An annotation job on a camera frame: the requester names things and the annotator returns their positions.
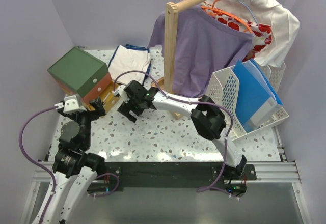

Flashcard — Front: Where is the red floral white garment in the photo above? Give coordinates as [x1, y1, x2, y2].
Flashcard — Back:
[201, 2, 272, 62]

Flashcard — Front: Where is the black pen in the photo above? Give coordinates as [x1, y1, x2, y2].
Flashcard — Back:
[101, 92, 111, 101]

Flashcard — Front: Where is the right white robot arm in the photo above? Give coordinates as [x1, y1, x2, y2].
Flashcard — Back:
[114, 80, 247, 180]

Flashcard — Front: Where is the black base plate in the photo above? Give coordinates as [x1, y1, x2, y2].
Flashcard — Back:
[86, 161, 255, 193]

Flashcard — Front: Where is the wooden clothes rack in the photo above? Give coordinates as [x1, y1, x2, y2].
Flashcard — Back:
[150, 0, 278, 120]

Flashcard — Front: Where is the white shirt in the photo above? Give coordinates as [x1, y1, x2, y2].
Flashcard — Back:
[216, 0, 300, 67]

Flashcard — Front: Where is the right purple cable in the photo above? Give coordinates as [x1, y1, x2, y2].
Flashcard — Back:
[112, 70, 247, 199]

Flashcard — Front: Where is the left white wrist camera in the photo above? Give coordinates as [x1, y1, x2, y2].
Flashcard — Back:
[54, 94, 87, 114]

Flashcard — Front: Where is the yellow drawer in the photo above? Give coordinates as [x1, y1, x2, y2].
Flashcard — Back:
[84, 81, 120, 113]

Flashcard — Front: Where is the orange hanger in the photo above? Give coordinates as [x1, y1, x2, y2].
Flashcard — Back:
[201, 0, 253, 33]

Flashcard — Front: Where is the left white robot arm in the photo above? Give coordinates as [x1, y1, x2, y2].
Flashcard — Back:
[33, 95, 106, 223]

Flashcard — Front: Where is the white perforated file holder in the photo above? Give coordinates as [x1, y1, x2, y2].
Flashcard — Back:
[205, 67, 289, 142]

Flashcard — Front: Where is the blue folder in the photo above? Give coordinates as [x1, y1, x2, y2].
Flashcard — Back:
[233, 60, 283, 133]

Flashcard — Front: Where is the purple t-shirt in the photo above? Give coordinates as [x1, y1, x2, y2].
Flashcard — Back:
[147, 4, 255, 99]

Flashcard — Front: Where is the green drawer box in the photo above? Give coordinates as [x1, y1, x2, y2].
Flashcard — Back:
[47, 47, 112, 97]

